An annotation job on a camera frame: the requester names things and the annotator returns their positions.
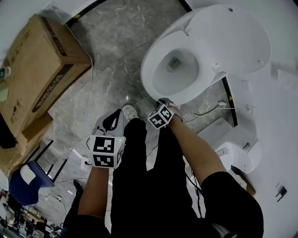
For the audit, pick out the black wall bracket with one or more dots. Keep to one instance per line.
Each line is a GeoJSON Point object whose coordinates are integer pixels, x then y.
{"type": "Point", "coordinates": [281, 194]}

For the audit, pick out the white toilet bowl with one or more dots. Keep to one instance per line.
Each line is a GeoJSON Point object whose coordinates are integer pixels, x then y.
{"type": "Point", "coordinates": [163, 76]}

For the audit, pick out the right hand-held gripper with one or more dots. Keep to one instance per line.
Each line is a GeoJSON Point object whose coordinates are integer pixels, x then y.
{"type": "Point", "coordinates": [160, 117]}

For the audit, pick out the white wall socket with plug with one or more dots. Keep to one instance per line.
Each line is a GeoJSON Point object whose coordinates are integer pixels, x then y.
{"type": "Point", "coordinates": [249, 108]}

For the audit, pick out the pile of black equipment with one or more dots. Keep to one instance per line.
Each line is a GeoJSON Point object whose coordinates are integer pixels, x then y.
{"type": "Point", "coordinates": [23, 220]}

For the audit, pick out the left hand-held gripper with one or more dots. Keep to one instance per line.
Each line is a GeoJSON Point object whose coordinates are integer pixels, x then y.
{"type": "Point", "coordinates": [102, 160]}

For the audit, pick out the person's right white shoe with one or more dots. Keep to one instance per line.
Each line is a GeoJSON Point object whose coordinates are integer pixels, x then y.
{"type": "Point", "coordinates": [177, 112]}

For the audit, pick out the person's right forearm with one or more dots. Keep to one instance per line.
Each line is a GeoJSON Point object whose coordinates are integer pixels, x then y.
{"type": "Point", "coordinates": [193, 148]}

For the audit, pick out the green label water bottle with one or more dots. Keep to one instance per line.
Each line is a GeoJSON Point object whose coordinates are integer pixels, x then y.
{"type": "Point", "coordinates": [5, 72]}

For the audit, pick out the white toilet with tank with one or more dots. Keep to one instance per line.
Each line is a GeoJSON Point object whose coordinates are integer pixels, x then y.
{"type": "Point", "coordinates": [235, 151]}

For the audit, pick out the white adapter box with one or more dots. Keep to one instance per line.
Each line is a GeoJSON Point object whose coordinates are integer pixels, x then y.
{"type": "Point", "coordinates": [75, 154]}

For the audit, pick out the large printed cardboard box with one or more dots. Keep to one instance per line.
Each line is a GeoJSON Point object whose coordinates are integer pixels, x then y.
{"type": "Point", "coordinates": [35, 69]}

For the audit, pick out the white raised toilet lid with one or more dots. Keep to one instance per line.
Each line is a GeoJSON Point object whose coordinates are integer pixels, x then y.
{"type": "Point", "coordinates": [232, 39]}

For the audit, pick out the blue stool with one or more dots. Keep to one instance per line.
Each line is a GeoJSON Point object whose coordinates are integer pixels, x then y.
{"type": "Point", "coordinates": [30, 186]}

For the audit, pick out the person's white shoe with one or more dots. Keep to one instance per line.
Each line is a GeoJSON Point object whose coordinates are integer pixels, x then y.
{"type": "Point", "coordinates": [130, 112]}
{"type": "Point", "coordinates": [177, 112]}

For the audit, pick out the black bag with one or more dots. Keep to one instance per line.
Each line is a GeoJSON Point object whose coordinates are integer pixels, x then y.
{"type": "Point", "coordinates": [5, 132]}

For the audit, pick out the small beige box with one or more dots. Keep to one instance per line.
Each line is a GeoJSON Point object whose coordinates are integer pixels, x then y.
{"type": "Point", "coordinates": [3, 94]}

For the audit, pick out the person's left forearm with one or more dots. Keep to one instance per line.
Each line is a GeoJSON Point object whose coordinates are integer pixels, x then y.
{"type": "Point", "coordinates": [93, 193]}

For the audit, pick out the person's left white shoe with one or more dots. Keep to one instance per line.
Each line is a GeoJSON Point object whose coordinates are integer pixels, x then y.
{"type": "Point", "coordinates": [130, 112]}

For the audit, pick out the white power strip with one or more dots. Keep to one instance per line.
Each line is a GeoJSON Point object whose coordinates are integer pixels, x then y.
{"type": "Point", "coordinates": [85, 162]}

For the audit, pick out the person's black clothing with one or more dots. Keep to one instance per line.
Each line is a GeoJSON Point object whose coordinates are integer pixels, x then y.
{"type": "Point", "coordinates": [144, 186]}

